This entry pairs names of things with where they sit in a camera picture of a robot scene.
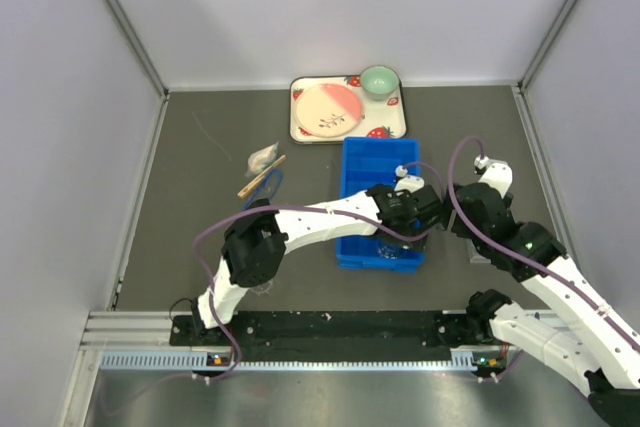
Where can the strawberry pattern tray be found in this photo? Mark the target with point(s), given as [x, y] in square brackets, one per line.
[381, 118]

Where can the wooden tweezers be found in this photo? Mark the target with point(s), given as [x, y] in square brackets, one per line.
[254, 183]

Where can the clear test tube rack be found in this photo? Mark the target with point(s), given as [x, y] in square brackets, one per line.
[474, 256]

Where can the green ceramic bowl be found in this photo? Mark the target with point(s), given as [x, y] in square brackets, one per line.
[379, 82]

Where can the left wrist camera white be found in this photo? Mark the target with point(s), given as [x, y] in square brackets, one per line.
[406, 181]

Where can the plastic bag with contents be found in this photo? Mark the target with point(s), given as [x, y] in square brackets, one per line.
[260, 160]

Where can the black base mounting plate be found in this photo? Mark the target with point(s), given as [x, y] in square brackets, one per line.
[350, 336]

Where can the blue plastic bin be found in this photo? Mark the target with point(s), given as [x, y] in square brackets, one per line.
[367, 161]

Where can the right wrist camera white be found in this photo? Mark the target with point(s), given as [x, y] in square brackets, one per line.
[496, 174]

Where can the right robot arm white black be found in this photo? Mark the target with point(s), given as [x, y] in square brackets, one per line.
[599, 355]

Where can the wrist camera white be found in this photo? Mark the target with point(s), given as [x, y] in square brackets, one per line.
[496, 174]
[406, 181]

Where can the clear glass flask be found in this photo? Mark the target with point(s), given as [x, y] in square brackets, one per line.
[390, 251]

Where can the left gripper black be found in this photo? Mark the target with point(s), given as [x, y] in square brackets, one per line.
[416, 244]

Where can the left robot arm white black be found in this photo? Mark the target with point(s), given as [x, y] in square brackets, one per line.
[247, 248]

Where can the pink cream plate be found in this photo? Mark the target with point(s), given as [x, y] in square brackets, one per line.
[327, 111]

